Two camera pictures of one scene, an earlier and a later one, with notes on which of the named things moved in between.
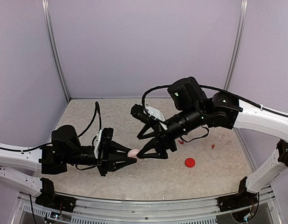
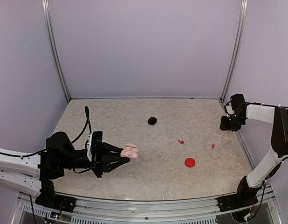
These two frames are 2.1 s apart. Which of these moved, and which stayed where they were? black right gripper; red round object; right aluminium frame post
Moved: black right gripper
Stayed: red round object; right aluminium frame post
